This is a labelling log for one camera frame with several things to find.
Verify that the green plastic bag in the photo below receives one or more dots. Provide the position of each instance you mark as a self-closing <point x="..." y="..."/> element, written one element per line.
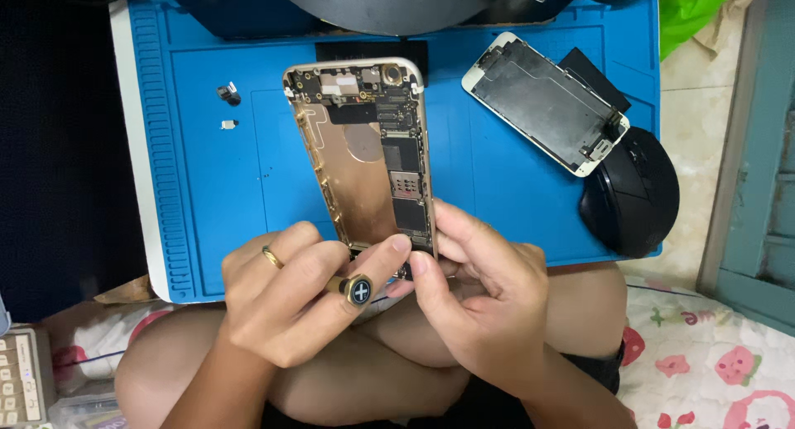
<point x="689" y="10"/>

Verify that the small silver phone part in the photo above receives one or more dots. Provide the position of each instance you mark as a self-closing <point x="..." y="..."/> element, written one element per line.
<point x="229" y="124"/>

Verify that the black computer mouse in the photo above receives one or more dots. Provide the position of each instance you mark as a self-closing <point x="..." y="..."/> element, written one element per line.
<point x="633" y="199"/>

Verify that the gold screwdriver with cross cap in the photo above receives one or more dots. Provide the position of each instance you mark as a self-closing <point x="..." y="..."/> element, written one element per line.
<point x="359" y="290"/>

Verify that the person's black shorts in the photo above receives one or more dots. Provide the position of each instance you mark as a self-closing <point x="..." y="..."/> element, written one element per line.
<point x="590" y="370"/>

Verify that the gold phone housing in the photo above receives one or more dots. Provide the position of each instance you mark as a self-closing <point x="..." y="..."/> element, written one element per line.
<point x="354" y="168"/>

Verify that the brown cardboard piece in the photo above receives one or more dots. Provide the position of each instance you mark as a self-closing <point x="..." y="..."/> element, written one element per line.
<point x="127" y="290"/>

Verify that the floral printed bedsheet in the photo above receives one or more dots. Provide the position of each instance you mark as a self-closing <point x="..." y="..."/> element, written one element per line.
<point x="702" y="360"/>

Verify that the person's right hand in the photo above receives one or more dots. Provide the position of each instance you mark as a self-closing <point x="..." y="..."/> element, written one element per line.
<point x="490" y="305"/>

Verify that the grey calculator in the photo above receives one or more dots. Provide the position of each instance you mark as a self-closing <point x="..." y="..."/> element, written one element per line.
<point x="18" y="379"/>

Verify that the blue silicone repair mat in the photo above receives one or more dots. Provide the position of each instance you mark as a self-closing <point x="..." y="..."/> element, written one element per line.
<point x="497" y="187"/>

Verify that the clear plastic box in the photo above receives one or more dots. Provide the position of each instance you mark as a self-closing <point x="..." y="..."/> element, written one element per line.
<point x="84" y="411"/>

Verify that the person's left hand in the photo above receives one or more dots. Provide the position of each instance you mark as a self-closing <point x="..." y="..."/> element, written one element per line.
<point x="279" y="311"/>

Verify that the black flat rectangular pad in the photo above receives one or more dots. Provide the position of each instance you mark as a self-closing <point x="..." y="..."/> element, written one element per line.
<point x="593" y="75"/>

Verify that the white low table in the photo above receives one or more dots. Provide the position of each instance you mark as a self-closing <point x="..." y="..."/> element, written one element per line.
<point x="133" y="168"/>

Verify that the black rectangular strip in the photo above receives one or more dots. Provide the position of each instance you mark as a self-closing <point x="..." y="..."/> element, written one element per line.
<point x="335" y="51"/>

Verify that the small black phone part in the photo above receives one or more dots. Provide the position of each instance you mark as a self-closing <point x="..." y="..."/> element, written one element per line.
<point x="228" y="94"/>

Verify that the person's bare legs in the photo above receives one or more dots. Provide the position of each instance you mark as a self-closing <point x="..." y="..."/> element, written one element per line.
<point x="372" y="379"/>

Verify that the white phone screen assembly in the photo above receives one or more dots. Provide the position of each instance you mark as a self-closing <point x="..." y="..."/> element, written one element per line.
<point x="543" y="106"/>

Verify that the large black round object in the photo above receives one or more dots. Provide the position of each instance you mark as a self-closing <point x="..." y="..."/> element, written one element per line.
<point x="385" y="6"/>

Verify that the teal wooden door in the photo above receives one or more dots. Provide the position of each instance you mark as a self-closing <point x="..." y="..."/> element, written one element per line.
<point x="754" y="168"/>

